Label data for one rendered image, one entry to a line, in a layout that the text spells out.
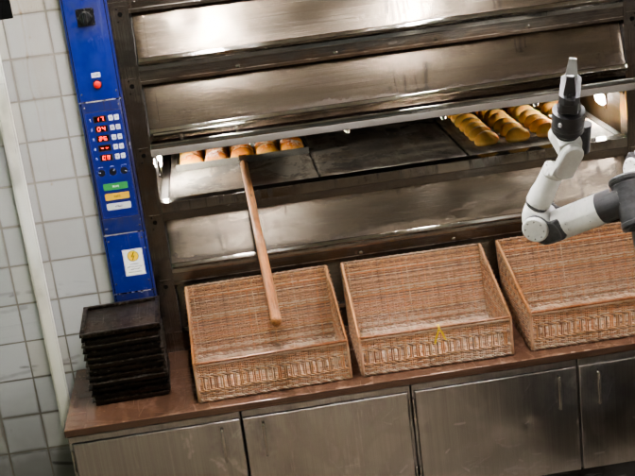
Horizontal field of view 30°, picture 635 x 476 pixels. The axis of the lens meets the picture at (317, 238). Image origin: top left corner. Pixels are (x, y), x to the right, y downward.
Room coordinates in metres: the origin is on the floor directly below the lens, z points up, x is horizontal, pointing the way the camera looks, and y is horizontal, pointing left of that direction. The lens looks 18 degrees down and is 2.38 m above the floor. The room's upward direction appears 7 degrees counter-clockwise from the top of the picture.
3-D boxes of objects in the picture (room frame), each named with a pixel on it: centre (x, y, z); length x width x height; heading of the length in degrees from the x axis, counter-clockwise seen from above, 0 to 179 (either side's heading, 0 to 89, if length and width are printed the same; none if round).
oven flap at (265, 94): (4.34, -0.33, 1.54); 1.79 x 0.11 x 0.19; 94
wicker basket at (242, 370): (4.03, 0.23, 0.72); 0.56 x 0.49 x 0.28; 95
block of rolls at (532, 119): (4.82, -0.88, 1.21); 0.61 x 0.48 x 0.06; 4
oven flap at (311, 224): (4.34, -0.33, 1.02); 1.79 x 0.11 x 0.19; 94
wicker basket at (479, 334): (4.07, -0.36, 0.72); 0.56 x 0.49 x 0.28; 93
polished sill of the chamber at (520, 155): (4.36, -0.33, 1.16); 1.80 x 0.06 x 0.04; 94
